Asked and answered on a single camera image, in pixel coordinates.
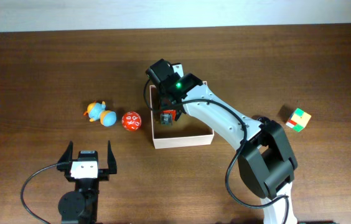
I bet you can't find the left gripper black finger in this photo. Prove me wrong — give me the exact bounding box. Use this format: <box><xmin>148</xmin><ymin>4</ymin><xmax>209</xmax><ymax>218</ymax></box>
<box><xmin>58</xmin><ymin>141</ymin><xmax>73</xmax><ymax>164</ymax></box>
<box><xmin>107</xmin><ymin>141</ymin><xmax>117</xmax><ymax>170</ymax></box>

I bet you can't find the red toy car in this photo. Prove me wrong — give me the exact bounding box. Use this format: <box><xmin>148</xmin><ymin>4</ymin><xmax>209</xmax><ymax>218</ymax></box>
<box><xmin>160</xmin><ymin>110</ymin><xmax>176</xmax><ymax>126</ymax></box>

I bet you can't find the black round cap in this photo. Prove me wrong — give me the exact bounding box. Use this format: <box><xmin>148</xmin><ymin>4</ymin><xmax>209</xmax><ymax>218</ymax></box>
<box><xmin>257</xmin><ymin>116</ymin><xmax>270</xmax><ymax>123</ymax></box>

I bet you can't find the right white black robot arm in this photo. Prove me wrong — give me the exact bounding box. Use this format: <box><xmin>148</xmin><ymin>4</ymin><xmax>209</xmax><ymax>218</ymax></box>
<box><xmin>146</xmin><ymin>59</ymin><xmax>297</xmax><ymax>223</ymax></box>

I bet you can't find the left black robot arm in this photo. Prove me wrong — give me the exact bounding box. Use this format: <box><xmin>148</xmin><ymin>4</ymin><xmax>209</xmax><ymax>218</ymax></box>
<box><xmin>57</xmin><ymin>142</ymin><xmax>117</xmax><ymax>224</ymax></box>

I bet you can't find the red ball with white letters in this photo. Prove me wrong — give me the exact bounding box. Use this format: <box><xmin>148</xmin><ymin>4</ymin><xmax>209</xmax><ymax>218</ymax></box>
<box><xmin>121</xmin><ymin>111</ymin><xmax>142</xmax><ymax>131</ymax></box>

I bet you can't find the white open cardboard box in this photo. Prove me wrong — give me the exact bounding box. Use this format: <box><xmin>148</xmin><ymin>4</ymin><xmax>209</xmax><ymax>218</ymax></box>
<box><xmin>149</xmin><ymin>81</ymin><xmax>215</xmax><ymax>149</ymax></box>

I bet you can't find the blue and orange toy figure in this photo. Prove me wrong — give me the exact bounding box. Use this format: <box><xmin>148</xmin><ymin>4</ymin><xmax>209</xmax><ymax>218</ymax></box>
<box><xmin>83</xmin><ymin>101</ymin><xmax>117</xmax><ymax>127</ymax></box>

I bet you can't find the multicoloured puzzle cube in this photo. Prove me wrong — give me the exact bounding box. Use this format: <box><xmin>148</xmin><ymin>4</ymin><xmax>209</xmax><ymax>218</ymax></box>
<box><xmin>286</xmin><ymin>108</ymin><xmax>311</xmax><ymax>132</ymax></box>

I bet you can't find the left black cable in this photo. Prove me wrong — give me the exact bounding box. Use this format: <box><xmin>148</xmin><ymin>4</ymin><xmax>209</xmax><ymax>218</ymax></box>
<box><xmin>20</xmin><ymin>162</ymin><xmax>70</xmax><ymax>224</ymax></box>

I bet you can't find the black cable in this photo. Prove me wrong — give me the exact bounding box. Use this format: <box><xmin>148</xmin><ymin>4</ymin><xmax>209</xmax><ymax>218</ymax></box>
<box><xmin>20</xmin><ymin>162</ymin><xmax>70</xmax><ymax>224</ymax></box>
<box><xmin>143</xmin><ymin>78</ymin><xmax>290</xmax><ymax>224</ymax></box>

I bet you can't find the right black cable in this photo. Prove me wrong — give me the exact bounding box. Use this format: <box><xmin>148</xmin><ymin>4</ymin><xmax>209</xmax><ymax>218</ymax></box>
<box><xmin>143</xmin><ymin>78</ymin><xmax>290</xmax><ymax>224</ymax></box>

